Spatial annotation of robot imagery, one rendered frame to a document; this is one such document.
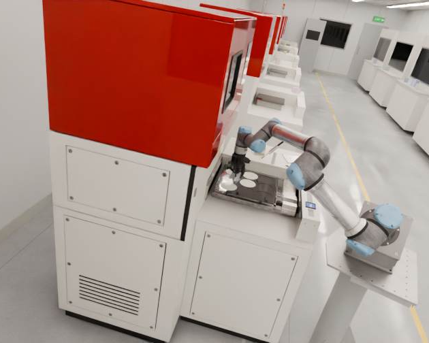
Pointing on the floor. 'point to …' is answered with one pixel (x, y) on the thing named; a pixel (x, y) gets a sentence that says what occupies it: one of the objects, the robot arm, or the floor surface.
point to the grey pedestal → (339, 312)
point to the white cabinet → (241, 282)
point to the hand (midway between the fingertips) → (235, 181)
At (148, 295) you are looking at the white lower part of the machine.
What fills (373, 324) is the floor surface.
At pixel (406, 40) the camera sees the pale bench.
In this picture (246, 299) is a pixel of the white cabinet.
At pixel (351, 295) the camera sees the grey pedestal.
